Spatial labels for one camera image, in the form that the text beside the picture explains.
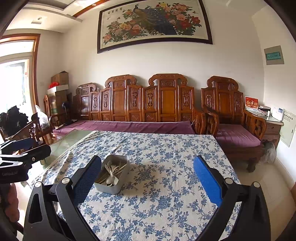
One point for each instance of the blue floral tablecloth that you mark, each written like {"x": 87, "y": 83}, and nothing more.
{"x": 150, "y": 185}

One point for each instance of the white plastic fork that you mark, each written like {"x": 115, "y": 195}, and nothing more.
{"x": 108, "y": 165}

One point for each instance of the ceiling air vent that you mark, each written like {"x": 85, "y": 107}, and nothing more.
{"x": 36, "y": 22}

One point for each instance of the purple armchair cushion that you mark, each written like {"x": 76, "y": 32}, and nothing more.
{"x": 235, "y": 135}

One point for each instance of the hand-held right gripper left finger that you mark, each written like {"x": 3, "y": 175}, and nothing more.
{"x": 89, "y": 178}

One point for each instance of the person's left hand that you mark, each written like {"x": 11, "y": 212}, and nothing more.
{"x": 12, "y": 201}

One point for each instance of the red decoration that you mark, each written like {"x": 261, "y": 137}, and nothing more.
{"x": 54, "y": 84}

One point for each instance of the grey wall box green label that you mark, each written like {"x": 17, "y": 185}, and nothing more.
{"x": 274, "y": 55}

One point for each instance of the grey metal tray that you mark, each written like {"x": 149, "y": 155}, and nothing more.
{"x": 111, "y": 187}

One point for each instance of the cream chopstick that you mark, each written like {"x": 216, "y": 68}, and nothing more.
{"x": 118, "y": 172}

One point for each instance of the framed peacock flower painting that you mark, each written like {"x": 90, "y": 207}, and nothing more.
{"x": 150, "y": 23}

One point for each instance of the clear plastic bag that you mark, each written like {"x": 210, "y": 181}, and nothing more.
{"x": 42, "y": 119}

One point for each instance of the flat tissue box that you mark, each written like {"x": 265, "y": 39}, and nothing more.
{"x": 263, "y": 110}

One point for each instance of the brown wooden chopstick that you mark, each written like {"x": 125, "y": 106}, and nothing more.
{"x": 101, "y": 176}

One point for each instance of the long carved wooden sofa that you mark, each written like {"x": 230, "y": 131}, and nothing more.
{"x": 168, "y": 99}

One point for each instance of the white plastic spoon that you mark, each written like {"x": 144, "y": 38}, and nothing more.
{"x": 109, "y": 180}

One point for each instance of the dark wooden dining chair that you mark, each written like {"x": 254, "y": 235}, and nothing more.
{"x": 34, "y": 129}

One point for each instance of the wooden side table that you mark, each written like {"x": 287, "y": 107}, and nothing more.
{"x": 270, "y": 129}

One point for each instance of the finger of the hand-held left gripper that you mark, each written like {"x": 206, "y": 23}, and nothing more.
{"x": 23, "y": 143}
{"x": 39, "y": 153}

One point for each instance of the wooden door frame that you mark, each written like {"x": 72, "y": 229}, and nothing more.
{"x": 35, "y": 69}

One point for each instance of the black cloth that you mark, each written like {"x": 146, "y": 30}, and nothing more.
{"x": 12, "y": 120}

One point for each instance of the beige wall panel door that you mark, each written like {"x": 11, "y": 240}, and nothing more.
{"x": 289, "y": 131}

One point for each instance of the grey furry object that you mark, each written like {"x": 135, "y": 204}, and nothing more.
{"x": 269, "y": 151}

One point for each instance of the long purple sofa cushion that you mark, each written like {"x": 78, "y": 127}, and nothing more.
{"x": 127, "y": 127}

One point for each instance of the tall back wooden chair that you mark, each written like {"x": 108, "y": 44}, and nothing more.
{"x": 47, "y": 104}

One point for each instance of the red desk calendar card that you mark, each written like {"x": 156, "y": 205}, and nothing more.
{"x": 251, "y": 103}

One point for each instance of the carved wooden armchair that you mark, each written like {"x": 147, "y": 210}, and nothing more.
{"x": 223, "y": 99}

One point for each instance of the pale chopsticks pair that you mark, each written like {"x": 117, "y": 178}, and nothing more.
{"x": 120, "y": 168}

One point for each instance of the white desk device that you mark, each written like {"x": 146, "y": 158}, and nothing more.
{"x": 277, "y": 114}

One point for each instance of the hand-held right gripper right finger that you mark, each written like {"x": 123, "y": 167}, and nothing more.
{"x": 207, "y": 179}

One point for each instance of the white flat box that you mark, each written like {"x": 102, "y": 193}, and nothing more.
{"x": 59, "y": 89}

